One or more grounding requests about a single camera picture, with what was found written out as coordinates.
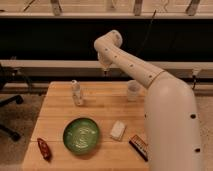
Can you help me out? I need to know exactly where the white rectangular eraser block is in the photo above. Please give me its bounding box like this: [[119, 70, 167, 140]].
[[110, 121, 126, 141]]

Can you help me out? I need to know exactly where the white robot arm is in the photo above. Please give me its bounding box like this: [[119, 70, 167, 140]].
[[94, 30, 205, 171]]

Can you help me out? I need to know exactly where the orange and black box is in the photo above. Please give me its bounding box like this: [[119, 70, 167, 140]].
[[129, 135, 148, 162]]

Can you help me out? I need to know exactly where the black hanging cable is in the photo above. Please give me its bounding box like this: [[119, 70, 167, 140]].
[[134, 9, 157, 58]]

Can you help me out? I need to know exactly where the small clear plastic bottle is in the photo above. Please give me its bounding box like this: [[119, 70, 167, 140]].
[[71, 80, 84, 106]]

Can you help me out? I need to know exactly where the red chili pepper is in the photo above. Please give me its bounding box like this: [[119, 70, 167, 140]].
[[37, 138, 51, 161]]

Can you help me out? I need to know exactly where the clear plastic cup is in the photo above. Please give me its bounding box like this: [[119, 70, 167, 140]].
[[126, 80, 141, 101]]

